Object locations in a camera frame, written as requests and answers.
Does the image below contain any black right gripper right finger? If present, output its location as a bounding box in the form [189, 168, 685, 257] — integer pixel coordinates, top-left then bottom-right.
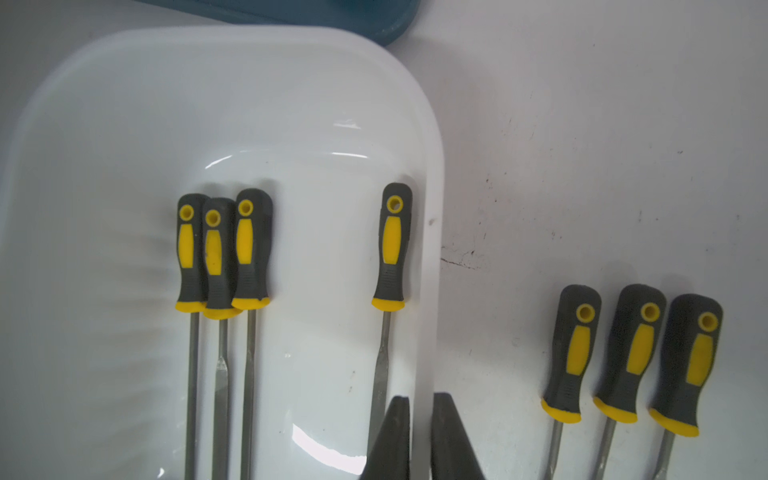
[430, 392, 485, 480]

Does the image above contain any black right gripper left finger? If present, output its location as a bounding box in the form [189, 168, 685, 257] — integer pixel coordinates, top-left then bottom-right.
[359, 396, 411, 480]

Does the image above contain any black yellow file tool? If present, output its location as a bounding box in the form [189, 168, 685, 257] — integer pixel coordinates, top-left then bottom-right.
[541, 284, 602, 479]
[232, 188, 273, 479]
[649, 293, 723, 479]
[203, 197, 240, 479]
[367, 182, 413, 456]
[592, 284, 667, 479]
[175, 193, 209, 479]

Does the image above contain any white plastic storage box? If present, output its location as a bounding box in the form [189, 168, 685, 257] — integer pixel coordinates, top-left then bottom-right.
[1, 26, 445, 479]

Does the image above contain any teal rectangular tray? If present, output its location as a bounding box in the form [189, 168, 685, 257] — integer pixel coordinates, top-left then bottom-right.
[144, 0, 421, 46]

